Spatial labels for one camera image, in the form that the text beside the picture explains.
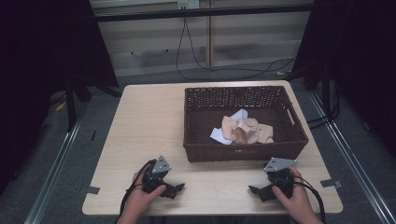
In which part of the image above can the white cloth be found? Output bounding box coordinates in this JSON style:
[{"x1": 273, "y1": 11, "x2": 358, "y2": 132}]
[{"x1": 209, "y1": 108, "x2": 249, "y2": 147}]

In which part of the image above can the person's left hand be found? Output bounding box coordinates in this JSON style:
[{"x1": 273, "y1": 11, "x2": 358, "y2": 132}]
[{"x1": 123, "y1": 169, "x2": 168, "y2": 217}]

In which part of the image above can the beige cloth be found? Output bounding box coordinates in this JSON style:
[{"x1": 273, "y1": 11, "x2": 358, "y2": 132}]
[{"x1": 220, "y1": 115, "x2": 276, "y2": 146}]

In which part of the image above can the black horizontal bar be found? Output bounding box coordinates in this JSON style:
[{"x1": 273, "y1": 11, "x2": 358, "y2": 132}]
[{"x1": 92, "y1": 3, "x2": 314, "y2": 23}]

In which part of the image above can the black curtain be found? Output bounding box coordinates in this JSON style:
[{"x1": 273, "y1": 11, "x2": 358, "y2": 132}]
[
  {"x1": 292, "y1": 0, "x2": 396, "y2": 157},
  {"x1": 0, "y1": 0, "x2": 120, "y2": 197}
]

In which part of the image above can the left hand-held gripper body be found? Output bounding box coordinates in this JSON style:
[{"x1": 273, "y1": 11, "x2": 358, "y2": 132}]
[{"x1": 141, "y1": 155, "x2": 173, "y2": 194}]

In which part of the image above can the wooden wall post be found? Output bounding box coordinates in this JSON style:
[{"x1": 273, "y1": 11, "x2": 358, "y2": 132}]
[{"x1": 206, "y1": 0, "x2": 216, "y2": 68}]

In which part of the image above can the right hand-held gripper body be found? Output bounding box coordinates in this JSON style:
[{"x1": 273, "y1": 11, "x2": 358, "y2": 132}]
[{"x1": 263, "y1": 157, "x2": 299, "y2": 200}]

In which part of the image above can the black floor cable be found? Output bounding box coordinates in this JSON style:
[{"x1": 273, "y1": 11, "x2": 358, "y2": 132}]
[{"x1": 175, "y1": 17, "x2": 296, "y2": 81}]

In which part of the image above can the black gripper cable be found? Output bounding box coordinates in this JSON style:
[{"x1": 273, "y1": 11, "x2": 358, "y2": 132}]
[
  {"x1": 115, "y1": 159, "x2": 157, "y2": 224},
  {"x1": 291, "y1": 175, "x2": 327, "y2": 224}
]

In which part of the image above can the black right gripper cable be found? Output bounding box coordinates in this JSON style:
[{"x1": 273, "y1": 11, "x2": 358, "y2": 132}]
[{"x1": 291, "y1": 175, "x2": 327, "y2": 224}]

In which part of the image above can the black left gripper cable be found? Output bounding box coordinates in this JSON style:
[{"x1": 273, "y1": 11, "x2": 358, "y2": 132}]
[{"x1": 115, "y1": 159, "x2": 157, "y2": 224}]

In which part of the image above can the dark brown wicker basket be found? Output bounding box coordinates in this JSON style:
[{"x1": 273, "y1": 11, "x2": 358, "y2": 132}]
[{"x1": 182, "y1": 85, "x2": 310, "y2": 163}]

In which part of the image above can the person's right hand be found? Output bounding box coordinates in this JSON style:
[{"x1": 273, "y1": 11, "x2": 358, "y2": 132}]
[{"x1": 271, "y1": 166, "x2": 318, "y2": 222}]

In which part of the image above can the grey tape piece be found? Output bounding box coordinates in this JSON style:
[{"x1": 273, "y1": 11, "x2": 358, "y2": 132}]
[
  {"x1": 319, "y1": 178, "x2": 343, "y2": 189},
  {"x1": 83, "y1": 185, "x2": 102, "y2": 196}
]

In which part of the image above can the white wall outlet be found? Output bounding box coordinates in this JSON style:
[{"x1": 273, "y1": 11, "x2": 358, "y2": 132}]
[{"x1": 177, "y1": 0, "x2": 201, "y2": 10}]

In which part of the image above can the metal floor rail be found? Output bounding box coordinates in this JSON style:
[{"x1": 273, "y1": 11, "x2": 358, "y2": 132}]
[
  {"x1": 23, "y1": 116, "x2": 84, "y2": 224},
  {"x1": 307, "y1": 89, "x2": 396, "y2": 224}
]

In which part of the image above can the black metal stand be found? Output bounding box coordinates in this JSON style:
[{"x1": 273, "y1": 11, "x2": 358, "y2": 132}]
[
  {"x1": 284, "y1": 60, "x2": 342, "y2": 130},
  {"x1": 64, "y1": 73, "x2": 124, "y2": 133}
]

